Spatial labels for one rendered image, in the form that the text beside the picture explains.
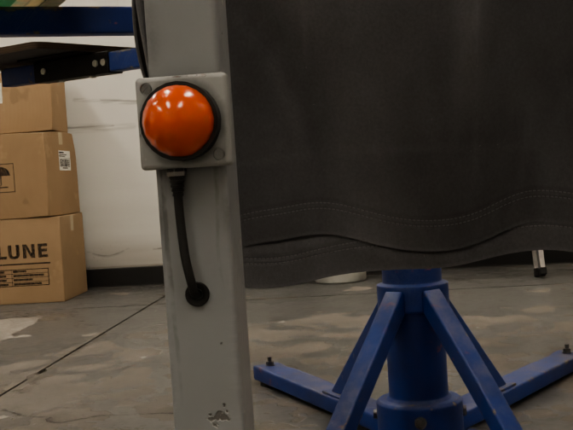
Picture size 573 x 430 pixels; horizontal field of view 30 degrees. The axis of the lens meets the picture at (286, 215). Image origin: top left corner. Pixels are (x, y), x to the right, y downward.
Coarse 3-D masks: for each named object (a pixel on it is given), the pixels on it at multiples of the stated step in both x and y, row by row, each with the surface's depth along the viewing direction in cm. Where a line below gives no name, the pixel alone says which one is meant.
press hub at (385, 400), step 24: (384, 288) 217; (408, 288) 213; (432, 288) 214; (408, 312) 214; (408, 336) 215; (432, 336) 216; (408, 360) 216; (432, 360) 216; (408, 384) 216; (432, 384) 216; (384, 408) 217; (408, 408) 214; (432, 408) 213; (456, 408) 216
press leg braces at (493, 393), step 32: (384, 320) 210; (448, 320) 208; (352, 352) 244; (384, 352) 207; (448, 352) 206; (480, 352) 241; (352, 384) 202; (480, 384) 198; (512, 384) 251; (352, 416) 197; (512, 416) 194
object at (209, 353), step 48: (144, 0) 58; (192, 0) 57; (192, 48) 57; (144, 96) 57; (144, 144) 57; (192, 192) 58; (192, 240) 58; (240, 240) 61; (240, 288) 60; (192, 336) 58; (240, 336) 59; (192, 384) 58; (240, 384) 58
